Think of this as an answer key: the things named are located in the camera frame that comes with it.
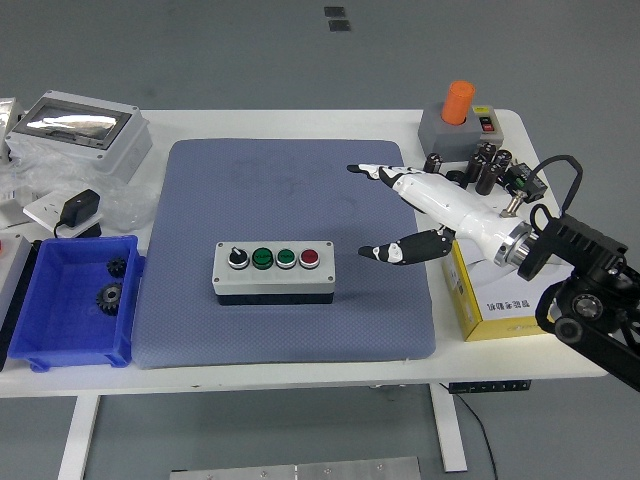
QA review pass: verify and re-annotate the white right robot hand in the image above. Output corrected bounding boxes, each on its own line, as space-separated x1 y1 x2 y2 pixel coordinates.
346 162 522 266

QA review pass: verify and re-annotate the grey four-button control box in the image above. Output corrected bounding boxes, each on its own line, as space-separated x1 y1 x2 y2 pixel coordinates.
211 240 336 308

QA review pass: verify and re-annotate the grey block holder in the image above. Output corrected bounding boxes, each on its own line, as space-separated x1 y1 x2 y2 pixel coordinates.
418 103 487 163

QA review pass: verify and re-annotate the black module with green terminal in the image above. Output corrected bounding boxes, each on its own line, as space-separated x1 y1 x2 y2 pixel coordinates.
501 161 548 204

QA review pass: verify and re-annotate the orange cylinder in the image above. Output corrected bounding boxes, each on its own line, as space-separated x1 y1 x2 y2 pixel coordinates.
440 80 476 127

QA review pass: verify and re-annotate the white and yellow cardboard box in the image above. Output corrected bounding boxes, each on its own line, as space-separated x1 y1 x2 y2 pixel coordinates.
441 238 576 343

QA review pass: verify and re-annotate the black table control panel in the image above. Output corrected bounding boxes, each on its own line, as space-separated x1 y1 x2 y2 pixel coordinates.
447 380 533 396

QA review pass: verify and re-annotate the blue-grey mat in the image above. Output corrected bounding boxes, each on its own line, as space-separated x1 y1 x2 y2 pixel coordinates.
132 138 437 370

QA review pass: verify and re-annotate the white table leg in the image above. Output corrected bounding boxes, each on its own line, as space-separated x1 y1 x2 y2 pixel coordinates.
56 394 102 480
429 384 469 474

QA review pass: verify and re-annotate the grey metal plate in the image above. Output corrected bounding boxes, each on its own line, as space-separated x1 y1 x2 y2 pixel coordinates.
169 455 422 480

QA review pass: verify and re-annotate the large black gear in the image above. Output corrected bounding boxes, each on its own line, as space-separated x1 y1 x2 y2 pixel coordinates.
95 281 126 317

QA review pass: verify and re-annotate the black power adapter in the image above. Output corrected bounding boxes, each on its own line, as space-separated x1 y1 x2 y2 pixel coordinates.
53 188 103 239

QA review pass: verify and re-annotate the white socket plate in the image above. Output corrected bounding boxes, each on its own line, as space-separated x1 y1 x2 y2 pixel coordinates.
23 192 104 234

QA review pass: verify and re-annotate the blue plastic bin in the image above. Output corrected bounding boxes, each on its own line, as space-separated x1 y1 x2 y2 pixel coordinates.
7 234 147 372

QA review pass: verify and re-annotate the clear plastic bag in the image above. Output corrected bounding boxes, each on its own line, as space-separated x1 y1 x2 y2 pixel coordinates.
0 142 156 232

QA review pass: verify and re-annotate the silver foil bag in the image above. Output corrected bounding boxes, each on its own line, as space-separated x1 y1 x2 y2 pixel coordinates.
0 97 26 162

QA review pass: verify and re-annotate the white wall switch plate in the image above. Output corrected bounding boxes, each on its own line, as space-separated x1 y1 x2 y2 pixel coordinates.
470 197 531 226

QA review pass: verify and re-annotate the beige red-black switch box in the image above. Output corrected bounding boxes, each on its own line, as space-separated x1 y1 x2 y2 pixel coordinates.
469 104 507 151

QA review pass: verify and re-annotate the thin black table cable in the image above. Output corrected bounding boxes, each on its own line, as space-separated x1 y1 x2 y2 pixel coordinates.
451 392 499 480

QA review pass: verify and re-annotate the grey enclosure with window lid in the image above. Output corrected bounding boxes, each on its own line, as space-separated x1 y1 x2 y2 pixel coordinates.
4 89 154 184

